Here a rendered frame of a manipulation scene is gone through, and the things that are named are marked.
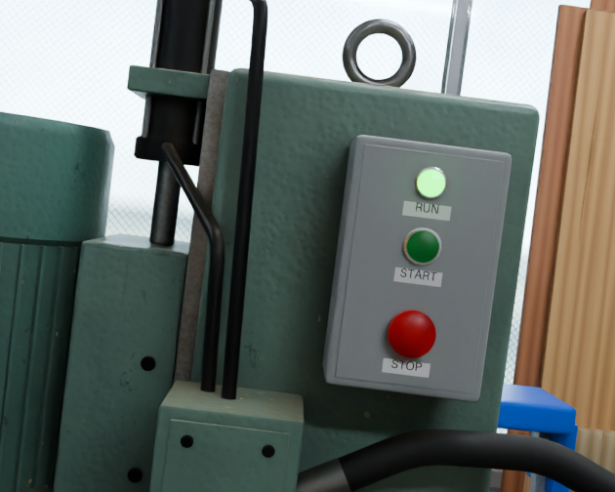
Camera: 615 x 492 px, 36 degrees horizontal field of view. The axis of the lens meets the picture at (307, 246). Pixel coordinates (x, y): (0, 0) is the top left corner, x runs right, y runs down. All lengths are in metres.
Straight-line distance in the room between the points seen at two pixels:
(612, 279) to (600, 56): 0.48
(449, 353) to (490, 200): 0.10
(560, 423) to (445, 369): 0.96
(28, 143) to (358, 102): 0.24
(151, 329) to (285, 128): 0.18
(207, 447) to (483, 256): 0.21
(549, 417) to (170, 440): 1.03
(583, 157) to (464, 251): 1.53
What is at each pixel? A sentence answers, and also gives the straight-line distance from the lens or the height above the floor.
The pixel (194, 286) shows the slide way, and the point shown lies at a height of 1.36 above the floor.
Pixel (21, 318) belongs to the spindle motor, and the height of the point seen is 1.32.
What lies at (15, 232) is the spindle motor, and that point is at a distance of 0.72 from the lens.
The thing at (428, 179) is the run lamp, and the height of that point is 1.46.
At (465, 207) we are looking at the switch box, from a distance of 0.61.
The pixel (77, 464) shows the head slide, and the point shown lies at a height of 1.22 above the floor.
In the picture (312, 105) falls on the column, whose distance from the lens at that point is 0.66.
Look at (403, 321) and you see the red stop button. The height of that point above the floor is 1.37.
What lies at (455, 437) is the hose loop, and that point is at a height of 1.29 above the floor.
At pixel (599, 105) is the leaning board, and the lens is 2.15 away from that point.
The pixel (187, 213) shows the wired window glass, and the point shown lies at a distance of 2.20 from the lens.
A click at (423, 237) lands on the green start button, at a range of 0.60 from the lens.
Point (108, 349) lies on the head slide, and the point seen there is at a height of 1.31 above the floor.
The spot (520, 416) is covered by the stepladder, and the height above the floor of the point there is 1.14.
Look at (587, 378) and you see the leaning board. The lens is 2.14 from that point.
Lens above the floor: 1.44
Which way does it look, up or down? 3 degrees down
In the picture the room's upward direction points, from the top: 7 degrees clockwise
